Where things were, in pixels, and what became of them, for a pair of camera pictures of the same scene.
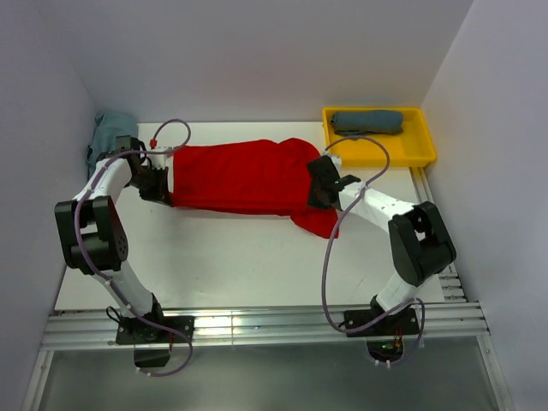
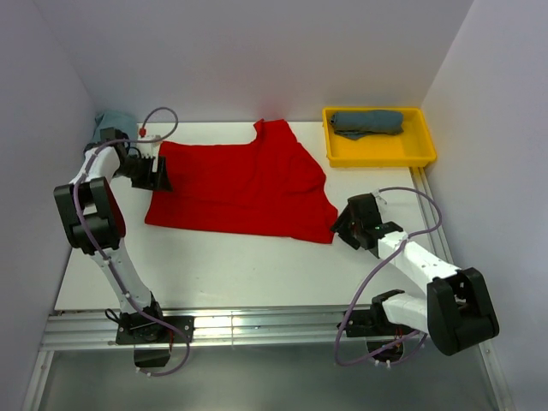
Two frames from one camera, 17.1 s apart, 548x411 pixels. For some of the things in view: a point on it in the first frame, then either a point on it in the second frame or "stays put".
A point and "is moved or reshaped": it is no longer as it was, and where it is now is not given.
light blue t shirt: x=107 y=128 stays put
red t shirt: x=251 y=177 is moved or reshaped
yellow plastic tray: x=414 y=144 stays put
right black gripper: x=312 y=199 → x=341 y=225
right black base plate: x=398 y=323 stays put
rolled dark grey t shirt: x=367 y=122 stays put
